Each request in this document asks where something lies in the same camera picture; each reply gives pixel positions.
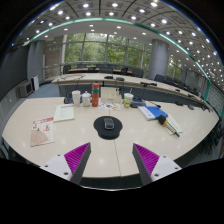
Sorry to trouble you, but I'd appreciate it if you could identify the white leaflet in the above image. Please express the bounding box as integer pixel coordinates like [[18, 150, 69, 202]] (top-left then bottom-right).
[[53, 103, 76, 123]]

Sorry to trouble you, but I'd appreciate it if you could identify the red drink bottle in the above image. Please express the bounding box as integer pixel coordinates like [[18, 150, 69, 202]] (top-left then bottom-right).
[[91, 82, 101, 108]]

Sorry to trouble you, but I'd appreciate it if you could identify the green white cup with straw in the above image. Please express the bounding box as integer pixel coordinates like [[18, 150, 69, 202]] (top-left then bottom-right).
[[123, 88, 135, 109]]

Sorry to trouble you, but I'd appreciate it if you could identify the group of dark chairs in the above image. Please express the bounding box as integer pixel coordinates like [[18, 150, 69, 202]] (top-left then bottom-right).
[[62, 63, 209, 103]]

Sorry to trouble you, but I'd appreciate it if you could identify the white paper cup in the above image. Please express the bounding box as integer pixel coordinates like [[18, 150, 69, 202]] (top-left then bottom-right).
[[71, 90, 82, 107]]

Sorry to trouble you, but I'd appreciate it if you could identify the blue and white book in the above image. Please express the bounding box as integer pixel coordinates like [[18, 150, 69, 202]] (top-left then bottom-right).
[[137, 105, 169, 121]]

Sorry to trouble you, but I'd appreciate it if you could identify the beige cardboard box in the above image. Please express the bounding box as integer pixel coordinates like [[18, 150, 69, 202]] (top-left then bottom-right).
[[100, 86, 123, 104]]

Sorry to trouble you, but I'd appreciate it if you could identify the colourful sticker sheet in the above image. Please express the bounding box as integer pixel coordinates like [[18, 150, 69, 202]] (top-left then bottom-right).
[[98, 102, 122, 111]]

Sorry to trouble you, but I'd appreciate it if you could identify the red and white pamphlet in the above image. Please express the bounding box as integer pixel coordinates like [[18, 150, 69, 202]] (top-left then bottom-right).
[[29, 116, 55, 148]]

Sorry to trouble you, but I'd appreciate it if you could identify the black mouse pad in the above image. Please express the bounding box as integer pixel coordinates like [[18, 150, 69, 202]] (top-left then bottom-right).
[[93, 115, 124, 141]]

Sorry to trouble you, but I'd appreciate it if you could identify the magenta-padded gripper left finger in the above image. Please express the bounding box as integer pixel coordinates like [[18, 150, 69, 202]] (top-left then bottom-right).
[[39, 142, 92, 186]]

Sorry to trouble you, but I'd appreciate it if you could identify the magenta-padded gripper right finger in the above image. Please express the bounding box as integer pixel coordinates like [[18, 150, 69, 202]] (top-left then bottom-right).
[[131, 142, 183, 186]]

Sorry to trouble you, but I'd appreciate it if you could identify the group of ceiling lights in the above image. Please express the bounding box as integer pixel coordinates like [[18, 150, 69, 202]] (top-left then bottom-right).
[[9, 0, 224, 73]]

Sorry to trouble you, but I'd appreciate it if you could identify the black conference desk unit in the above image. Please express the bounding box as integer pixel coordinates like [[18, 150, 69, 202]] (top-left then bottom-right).
[[130, 98, 147, 108]]

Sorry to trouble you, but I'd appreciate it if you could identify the black computer mouse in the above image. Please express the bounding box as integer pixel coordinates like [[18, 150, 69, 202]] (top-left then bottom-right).
[[103, 117, 115, 130]]

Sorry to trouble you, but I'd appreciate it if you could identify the black gooseneck microphone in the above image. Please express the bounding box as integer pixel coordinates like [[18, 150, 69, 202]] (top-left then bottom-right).
[[146, 99, 162, 109]]

